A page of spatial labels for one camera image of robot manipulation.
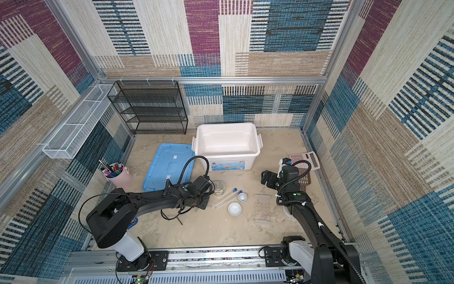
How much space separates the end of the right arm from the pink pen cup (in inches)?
27.1

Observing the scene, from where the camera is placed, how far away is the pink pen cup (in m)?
0.89

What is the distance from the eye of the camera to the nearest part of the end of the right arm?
25.6 inches
